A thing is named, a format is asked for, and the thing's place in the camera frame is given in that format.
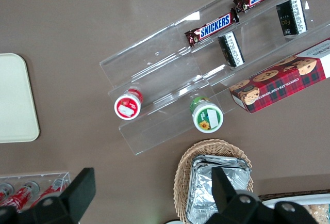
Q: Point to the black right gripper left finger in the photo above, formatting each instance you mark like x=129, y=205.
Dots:
x=64, y=206

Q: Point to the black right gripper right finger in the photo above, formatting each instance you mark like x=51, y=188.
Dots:
x=232, y=208

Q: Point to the aluminium foil tray stack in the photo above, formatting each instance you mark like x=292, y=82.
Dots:
x=201, y=188

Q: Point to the oval light wicker basket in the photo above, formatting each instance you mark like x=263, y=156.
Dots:
x=183, y=172

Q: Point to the white snack tray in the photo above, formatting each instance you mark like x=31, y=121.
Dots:
x=296, y=200

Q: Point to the beige rectangular tray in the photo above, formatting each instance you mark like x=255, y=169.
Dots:
x=15, y=97

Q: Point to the red cola bottle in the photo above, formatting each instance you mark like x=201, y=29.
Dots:
x=22, y=195
x=50, y=190
x=4, y=191

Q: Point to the clear acrylic bottle rack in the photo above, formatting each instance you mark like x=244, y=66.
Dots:
x=38, y=176

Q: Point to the clear crispy snack bag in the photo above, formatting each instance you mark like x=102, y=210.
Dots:
x=321, y=211

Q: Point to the green lid cup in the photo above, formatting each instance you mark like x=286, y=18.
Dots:
x=208, y=117

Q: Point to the red lid cup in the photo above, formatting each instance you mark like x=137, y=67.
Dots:
x=127, y=106

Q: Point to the red tartan cookie box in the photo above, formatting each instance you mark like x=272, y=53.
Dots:
x=281, y=84

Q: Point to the clear acrylic stepped shelf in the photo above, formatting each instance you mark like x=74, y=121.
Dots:
x=159, y=74

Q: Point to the small black white box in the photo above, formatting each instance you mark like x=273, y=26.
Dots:
x=232, y=49
x=292, y=17

